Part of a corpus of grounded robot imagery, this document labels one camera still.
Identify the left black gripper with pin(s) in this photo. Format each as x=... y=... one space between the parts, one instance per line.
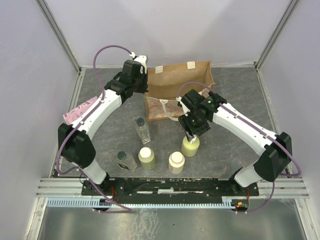
x=144 y=89

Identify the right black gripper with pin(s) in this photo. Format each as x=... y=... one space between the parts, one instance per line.
x=185 y=122

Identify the yellow-green pump lotion bottle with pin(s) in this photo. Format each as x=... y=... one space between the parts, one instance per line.
x=189 y=148

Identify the cream bottle white cap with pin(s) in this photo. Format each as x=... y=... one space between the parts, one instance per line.
x=176 y=162

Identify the brown canvas tote bag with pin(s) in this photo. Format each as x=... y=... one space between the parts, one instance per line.
x=166 y=82

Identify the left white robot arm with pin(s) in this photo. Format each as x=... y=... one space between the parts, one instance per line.
x=75 y=139

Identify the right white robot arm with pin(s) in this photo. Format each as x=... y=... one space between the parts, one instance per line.
x=274 y=150

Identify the yellow-green bottle white cap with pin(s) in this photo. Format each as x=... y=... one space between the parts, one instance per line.
x=147 y=158

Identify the tall clear glass bottle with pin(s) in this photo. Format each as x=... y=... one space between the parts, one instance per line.
x=142 y=129

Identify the short clear glass bottle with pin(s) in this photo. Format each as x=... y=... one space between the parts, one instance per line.
x=125 y=161

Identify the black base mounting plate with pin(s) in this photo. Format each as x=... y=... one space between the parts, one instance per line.
x=128 y=186

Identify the pink printed package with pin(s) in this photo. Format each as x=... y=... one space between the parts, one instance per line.
x=78 y=111

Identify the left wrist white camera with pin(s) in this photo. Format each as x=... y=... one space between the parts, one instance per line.
x=142 y=59

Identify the wrist white camera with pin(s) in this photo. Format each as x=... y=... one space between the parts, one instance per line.
x=142 y=59
x=182 y=105

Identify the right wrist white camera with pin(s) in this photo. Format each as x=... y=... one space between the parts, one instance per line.
x=182 y=105

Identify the left aluminium frame post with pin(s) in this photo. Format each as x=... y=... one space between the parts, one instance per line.
x=47 y=13

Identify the aluminium frame post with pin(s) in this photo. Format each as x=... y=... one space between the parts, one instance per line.
x=289 y=10
x=47 y=13

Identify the aluminium front rail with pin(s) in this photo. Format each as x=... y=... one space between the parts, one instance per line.
x=285 y=188

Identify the blue slotted cable duct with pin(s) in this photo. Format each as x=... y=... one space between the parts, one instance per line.
x=166 y=202

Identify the right aluminium frame post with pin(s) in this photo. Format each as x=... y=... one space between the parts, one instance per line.
x=289 y=10

